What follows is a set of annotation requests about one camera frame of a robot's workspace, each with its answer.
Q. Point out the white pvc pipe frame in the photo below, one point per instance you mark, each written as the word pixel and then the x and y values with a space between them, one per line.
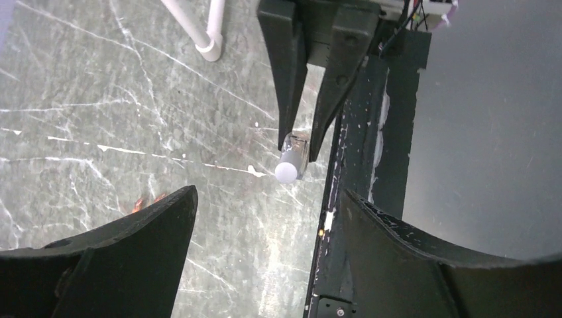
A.
pixel 209 40

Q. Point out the clear nail polish bottle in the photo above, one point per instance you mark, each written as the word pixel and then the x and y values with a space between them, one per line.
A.
pixel 294 157

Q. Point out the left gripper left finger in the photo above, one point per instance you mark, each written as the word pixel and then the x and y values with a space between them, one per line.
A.
pixel 130 267

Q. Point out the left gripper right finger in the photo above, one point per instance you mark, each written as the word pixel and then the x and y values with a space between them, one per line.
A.
pixel 399 270

